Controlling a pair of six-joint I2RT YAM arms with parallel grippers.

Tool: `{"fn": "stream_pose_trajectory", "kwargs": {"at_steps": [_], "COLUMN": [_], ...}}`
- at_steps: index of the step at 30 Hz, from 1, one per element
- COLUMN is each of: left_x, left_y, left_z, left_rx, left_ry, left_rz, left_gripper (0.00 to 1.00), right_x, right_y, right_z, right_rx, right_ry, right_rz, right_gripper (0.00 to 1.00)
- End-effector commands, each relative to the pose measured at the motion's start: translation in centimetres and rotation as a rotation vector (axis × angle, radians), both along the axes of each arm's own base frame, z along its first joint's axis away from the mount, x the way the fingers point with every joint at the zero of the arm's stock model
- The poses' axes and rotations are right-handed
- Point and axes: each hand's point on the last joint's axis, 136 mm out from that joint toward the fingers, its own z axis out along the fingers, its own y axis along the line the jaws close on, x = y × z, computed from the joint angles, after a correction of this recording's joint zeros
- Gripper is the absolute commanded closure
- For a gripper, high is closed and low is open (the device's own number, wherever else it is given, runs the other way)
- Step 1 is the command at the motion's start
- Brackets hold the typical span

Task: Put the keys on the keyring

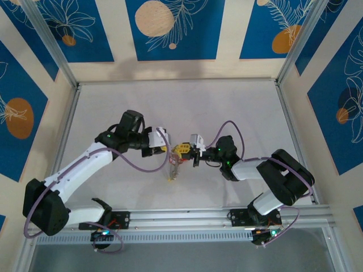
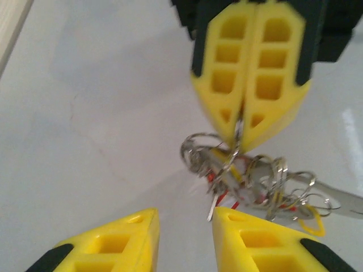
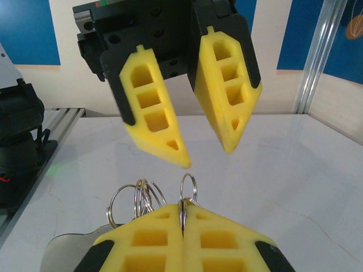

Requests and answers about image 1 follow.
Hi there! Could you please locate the grey slotted cable duct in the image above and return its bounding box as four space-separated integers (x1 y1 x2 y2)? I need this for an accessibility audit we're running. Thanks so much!
35 229 255 245

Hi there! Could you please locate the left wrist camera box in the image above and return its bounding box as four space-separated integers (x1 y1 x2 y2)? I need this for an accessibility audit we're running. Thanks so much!
148 126 173 148

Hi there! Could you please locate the purple cable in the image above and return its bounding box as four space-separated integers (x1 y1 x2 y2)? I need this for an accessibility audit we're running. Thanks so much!
205 121 315 246
23 127 171 253

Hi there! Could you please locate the wide aluminium mounting rail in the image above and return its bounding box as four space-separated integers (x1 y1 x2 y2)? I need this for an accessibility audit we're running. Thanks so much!
24 205 337 233

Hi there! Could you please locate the aluminium frame post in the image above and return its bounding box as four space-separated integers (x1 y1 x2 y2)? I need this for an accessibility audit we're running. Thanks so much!
275 0 327 86
21 0 79 88

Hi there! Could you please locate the aluminium frame rail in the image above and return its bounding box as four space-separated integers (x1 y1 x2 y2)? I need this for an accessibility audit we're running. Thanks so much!
76 76 280 86
275 82 320 205
48 84 83 188

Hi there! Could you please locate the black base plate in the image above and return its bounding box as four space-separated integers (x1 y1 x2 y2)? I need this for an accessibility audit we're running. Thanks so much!
78 211 130 230
226 209 283 227

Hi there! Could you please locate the circuit board with green light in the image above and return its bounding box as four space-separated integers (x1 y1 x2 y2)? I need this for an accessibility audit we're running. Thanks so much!
90 229 116 243
251 228 286 245

